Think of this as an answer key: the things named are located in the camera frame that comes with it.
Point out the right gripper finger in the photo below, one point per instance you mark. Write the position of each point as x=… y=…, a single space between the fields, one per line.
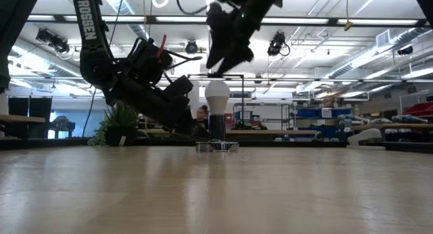
x=214 y=54
x=236 y=62

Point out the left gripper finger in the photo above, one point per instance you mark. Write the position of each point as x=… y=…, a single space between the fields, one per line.
x=199 y=130
x=189 y=130

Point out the chrome lamp socket base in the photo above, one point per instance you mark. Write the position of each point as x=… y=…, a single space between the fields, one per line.
x=217 y=127

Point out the white lightbulb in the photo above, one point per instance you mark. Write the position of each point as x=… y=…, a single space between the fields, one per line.
x=217 y=95

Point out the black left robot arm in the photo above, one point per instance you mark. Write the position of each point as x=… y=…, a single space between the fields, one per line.
x=89 y=41

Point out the person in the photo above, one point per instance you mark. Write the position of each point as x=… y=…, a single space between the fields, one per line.
x=202 y=114

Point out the green potted plant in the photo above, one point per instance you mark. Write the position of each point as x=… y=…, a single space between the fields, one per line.
x=118 y=125

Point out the long ceiling light strip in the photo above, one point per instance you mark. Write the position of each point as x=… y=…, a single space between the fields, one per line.
x=304 y=20

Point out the blue storage bin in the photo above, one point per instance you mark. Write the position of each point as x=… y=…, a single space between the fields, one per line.
x=341 y=112
x=308 y=113

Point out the black room divider panel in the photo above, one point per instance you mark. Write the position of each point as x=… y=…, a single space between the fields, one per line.
x=40 y=105
x=18 y=105

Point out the grey wrapped bundle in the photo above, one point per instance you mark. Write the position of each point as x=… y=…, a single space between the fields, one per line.
x=352 y=118
x=406 y=119

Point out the white ceiling air vent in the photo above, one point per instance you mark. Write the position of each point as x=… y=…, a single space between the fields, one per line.
x=384 y=38

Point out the white plastic device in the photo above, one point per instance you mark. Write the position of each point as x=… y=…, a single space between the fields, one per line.
x=365 y=136

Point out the red storage bin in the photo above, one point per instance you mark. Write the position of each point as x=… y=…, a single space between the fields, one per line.
x=421 y=109

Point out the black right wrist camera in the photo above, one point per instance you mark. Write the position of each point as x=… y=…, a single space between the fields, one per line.
x=220 y=16

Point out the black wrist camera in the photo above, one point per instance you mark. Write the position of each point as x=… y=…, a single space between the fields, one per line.
x=220 y=16
x=179 y=87

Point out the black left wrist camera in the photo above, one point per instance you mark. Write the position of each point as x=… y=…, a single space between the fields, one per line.
x=179 y=87

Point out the black aluminium table frame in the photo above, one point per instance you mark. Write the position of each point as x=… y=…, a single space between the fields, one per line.
x=304 y=144

